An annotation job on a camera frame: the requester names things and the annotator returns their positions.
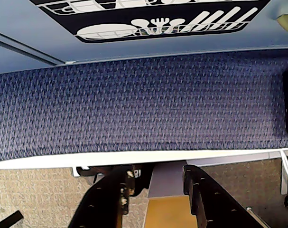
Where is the gold dishwasher handle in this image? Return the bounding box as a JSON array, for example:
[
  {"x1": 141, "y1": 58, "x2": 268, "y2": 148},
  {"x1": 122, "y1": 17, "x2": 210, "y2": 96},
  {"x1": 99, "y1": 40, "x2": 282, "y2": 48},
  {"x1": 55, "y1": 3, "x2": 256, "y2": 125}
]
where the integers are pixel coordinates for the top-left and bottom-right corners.
[{"x1": 276, "y1": 13, "x2": 288, "y2": 37}]

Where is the blue wooden toy kitchen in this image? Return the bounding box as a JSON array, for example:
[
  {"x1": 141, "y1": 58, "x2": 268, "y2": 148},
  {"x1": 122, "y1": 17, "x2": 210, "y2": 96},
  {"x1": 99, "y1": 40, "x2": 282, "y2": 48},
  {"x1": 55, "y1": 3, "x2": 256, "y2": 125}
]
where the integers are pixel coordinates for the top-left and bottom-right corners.
[{"x1": 0, "y1": 0, "x2": 288, "y2": 75}]

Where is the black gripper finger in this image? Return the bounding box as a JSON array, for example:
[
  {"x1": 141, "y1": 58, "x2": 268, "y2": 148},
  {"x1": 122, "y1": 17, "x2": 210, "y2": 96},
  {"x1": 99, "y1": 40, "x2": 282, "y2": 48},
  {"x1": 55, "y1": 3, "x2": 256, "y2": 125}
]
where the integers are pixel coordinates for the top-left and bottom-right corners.
[
  {"x1": 69, "y1": 163, "x2": 136, "y2": 228},
  {"x1": 182, "y1": 164, "x2": 271, "y2": 228}
]

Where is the white cable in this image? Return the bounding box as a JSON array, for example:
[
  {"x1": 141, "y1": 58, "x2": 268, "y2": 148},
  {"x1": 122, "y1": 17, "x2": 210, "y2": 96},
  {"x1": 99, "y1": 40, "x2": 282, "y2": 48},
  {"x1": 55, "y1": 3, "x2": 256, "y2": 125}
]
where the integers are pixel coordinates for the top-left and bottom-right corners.
[{"x1": 279, "y1": 149, "x2": 288, "y2": 208}]

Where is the blue textured floor mat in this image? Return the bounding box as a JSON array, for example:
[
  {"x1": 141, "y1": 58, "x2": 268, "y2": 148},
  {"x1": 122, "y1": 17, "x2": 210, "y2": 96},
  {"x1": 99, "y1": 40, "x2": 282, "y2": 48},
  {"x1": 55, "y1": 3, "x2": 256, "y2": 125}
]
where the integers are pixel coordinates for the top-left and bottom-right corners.
[{"x1": 0, "y1": 50, "x2": 288, "y2": 163}]

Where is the gray and yellow post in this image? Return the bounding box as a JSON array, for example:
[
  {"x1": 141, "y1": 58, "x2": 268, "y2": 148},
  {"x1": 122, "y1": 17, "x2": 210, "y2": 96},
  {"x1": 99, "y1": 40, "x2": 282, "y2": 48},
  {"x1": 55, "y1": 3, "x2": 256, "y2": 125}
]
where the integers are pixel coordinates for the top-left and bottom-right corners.
[{"x1": 143, "y1": 162, "x2": 199, "y2": 228}]

